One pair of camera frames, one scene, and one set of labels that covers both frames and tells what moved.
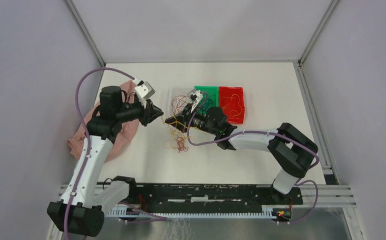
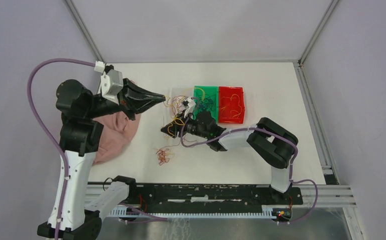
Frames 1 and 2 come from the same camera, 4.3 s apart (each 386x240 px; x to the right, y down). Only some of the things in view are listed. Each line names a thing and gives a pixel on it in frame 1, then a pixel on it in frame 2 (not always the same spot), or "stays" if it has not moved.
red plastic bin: [232, 101] stays
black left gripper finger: [155, 110] -> [138, 105]
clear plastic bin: [178, 98] stays
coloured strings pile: [175, 97] stays
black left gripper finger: [154, 115] -> [130, 91]
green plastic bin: [210, 98] stays
